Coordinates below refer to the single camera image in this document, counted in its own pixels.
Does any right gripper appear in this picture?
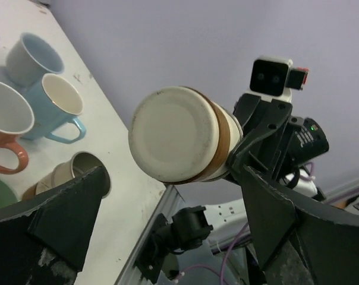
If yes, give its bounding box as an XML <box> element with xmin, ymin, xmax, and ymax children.
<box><xmin>226</xmin><ymin>93</ymin><xmax>329</xmax><ymax>181</ymax></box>

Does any light blue mug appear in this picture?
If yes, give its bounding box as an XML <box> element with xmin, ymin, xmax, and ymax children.
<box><xmin>22</xmin><ymin>73</ymin><xmax>87</xmax><ymax>144</ymax></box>

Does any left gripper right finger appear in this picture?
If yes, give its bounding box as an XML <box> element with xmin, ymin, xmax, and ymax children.
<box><xmin>241</xmin><ymin>167</ymin><xmax>359</xmax><ymax>284</ymax></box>

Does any aluminium mounting rail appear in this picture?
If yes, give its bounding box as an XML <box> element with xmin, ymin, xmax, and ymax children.
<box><xmin>115</xmin><ymin>185</ymin><xmax>183</xmax><ymax>284</ymax></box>

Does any cream cup brown band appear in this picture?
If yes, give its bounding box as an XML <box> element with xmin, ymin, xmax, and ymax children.
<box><xmin>128</xmin><ymin>86</ymin><xmax>243</xmax><ymax>185</ymax></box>

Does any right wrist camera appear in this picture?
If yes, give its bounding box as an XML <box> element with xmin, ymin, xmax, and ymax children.
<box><xmin>246</xmin><ymin>56</ymin><xmax>309</xmax><ymax>103</ymax></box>

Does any grey blue mug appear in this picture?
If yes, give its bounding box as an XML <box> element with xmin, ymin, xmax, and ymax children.
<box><xmin>5</xmin><ymin>33</ymin><xmax>65</xmax><ymax>87</ymax></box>

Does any pink dotted mug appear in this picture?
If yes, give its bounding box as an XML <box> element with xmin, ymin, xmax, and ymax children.
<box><xmin>0</xmin><ymin>82</ymin><xmax>34</xmax><ymax>175</ymax></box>

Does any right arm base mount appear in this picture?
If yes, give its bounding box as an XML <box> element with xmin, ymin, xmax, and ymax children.
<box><xmin>140</xmin><ymin>205</ymin><xmax>213</xmax><ymax>269</ymax></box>

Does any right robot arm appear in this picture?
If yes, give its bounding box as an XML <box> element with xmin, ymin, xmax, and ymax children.
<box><xmin>226</xmin><ymin>93</ymin><xmax>359</xmax><ymax>284</ymax></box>

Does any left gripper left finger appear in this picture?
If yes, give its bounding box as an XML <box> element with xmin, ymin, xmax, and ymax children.
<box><xmin>0</xmin><ymin>167</ymin><xmax>106</xmax><ymax>284</ymax></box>

